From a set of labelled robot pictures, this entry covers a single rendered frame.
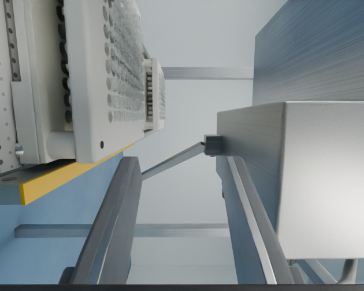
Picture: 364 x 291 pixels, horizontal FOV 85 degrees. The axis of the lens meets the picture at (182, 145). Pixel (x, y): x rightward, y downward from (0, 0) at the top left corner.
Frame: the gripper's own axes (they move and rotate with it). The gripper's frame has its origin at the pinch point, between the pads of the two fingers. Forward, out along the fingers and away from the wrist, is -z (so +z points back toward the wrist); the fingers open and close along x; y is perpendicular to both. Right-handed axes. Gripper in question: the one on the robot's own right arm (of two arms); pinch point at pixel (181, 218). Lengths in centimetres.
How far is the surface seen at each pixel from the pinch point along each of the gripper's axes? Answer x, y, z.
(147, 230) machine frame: 22, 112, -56
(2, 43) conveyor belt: 15.1, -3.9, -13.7
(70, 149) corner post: 10.3, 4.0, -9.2
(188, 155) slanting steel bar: -1.1, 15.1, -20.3
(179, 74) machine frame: 1, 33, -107
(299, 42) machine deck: -26, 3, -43
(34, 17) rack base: 12.5, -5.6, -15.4
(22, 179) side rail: 12.3, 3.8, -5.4
